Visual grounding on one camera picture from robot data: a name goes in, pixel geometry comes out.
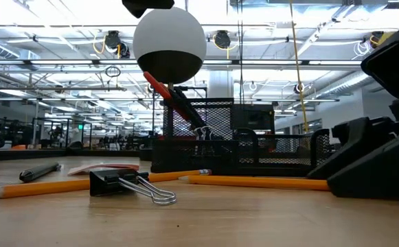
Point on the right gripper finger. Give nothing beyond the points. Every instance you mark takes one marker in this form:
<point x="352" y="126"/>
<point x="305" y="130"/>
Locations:
<point x="384" y="171"/>
<point x="357" y="137"/>

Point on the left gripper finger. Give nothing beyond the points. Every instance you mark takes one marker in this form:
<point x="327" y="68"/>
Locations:
<point x="144" y="5"/>

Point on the black mesh desk organizer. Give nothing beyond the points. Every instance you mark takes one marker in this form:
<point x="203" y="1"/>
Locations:
<point x="271" y="154"/>

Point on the orange pencil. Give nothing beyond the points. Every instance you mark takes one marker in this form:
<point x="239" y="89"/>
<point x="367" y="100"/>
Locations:
<point x="254" y="182"/>
<point x="48" y="187"/>

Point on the white globe table lamp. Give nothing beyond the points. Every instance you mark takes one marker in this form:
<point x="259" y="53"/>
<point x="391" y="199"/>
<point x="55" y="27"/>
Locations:
<point x="168" y="34"/>

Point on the background robot workstation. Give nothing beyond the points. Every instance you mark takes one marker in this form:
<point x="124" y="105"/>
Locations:
<point x="57" y="136"/>

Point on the black metal table frame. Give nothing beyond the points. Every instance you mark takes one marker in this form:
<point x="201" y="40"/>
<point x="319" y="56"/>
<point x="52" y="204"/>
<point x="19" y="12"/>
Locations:
<point x="48" y="154"/>

